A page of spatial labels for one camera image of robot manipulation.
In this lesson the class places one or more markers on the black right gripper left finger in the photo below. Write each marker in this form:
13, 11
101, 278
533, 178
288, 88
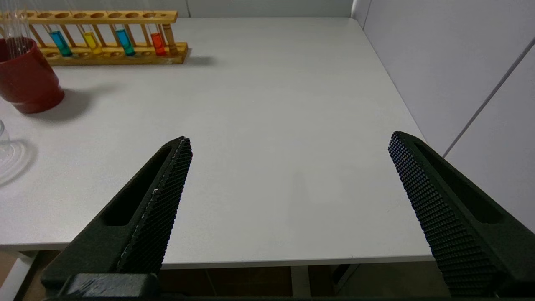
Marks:
138, 225

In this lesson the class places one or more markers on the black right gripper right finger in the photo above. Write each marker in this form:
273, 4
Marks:
451, 217

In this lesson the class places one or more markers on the red liquid glass test tube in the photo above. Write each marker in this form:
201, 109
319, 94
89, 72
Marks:
158, 43

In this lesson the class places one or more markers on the blue liquid glass test tube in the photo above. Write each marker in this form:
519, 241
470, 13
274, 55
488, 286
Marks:
125, 42
61, 43

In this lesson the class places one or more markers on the wooden test tube rack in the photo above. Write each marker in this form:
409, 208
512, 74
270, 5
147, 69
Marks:
104, 53

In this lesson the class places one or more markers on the yellow liquid glass test tube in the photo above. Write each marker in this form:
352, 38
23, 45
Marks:
92, 43

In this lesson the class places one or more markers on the empty clear glass test tube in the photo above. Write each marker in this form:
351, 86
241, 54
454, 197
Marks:
7, 33
24, 33

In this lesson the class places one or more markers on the white table leg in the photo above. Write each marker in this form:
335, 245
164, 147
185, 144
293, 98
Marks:
14, 276
300, 281

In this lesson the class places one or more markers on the clear glass beaker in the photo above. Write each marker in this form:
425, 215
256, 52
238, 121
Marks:
3, 142

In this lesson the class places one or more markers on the red cup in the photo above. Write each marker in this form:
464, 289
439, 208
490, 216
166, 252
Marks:
27, 79

